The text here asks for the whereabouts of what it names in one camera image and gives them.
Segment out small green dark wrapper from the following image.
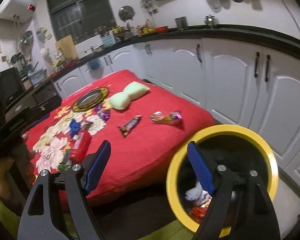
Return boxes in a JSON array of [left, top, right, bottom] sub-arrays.
[[57, 150, 72, 172]]

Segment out blue wrapper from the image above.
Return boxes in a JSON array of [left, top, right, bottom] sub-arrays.
[[69, 119, 81, 138]]

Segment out red snack stick packet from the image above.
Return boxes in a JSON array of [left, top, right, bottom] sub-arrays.
[[70, 130, 91, 163]]

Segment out purple candy wrapper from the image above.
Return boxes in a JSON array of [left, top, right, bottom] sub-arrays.
[[94, 103, 111, 121]]

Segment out dark chocolate bar wrapper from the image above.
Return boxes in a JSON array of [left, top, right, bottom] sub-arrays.
[[118, 115, 142, 137]]

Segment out yellow purple snack wrapper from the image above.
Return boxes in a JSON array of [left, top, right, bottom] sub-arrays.
[[149, 111, 183, 125]]

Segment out green sleeve forearm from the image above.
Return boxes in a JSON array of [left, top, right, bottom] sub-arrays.
[[0, 198, 20, 239]]

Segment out yellow rimmed black trash bin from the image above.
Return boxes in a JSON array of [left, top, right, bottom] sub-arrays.
[[166, 125, 280, 239]]

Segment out white lower kitchen cabinets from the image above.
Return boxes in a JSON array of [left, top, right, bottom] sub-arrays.
[[53, 38, 300, 186]]

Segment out dark kitchen window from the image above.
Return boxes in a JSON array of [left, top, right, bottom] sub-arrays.
[[46, 0, 115, 43]]

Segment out black kitchen countertop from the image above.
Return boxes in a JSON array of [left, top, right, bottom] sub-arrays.
[[50, 24, 300, 82]]

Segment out person's left hand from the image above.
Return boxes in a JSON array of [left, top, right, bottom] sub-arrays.
[[0, 129, 36, 205]]

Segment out black microwave oven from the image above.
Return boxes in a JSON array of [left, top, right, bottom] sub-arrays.
[[0, 68, 25, 108]]

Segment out white crumpled tissue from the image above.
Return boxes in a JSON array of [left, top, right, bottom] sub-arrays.
[[185, 181, 211, 206]]

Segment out round metal gold-rimmed plate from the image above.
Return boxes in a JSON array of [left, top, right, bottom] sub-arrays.
[[72, 87, 109, 112]]

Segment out wooden cutting board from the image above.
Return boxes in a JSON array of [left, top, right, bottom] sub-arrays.
[[55, 35, 78, 60]]

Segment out blue hanging pot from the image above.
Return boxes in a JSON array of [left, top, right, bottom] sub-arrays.
[[87, 58, 101, 71]]

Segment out white water heater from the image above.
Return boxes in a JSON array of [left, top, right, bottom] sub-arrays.
[[0, 0, 36, 23]]

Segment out light blue utensil holder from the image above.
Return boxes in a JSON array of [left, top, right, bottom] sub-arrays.
[[101, 35, 115, 48]]

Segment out red floral table cloth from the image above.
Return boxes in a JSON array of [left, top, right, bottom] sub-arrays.
[[25, 69, 217, 210]]

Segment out condiment bottles group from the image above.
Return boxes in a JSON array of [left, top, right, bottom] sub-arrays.
[[111, 20, 155, 39]]

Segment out hanging pot lid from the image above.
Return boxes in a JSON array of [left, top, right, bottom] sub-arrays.
[[118, 5, 135, 22]]

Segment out red bowl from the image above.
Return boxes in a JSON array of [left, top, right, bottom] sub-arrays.
[[155, 26, 168, 34]]

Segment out grey metal canister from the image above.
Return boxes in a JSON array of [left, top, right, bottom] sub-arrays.
[[175, 16, 189, 30]]

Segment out steel teapot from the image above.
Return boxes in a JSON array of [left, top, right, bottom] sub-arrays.
[[204, 15, 219, 29]]

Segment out black power cable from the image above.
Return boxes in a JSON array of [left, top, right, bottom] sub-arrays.
[[280, 0, 300, 45]]

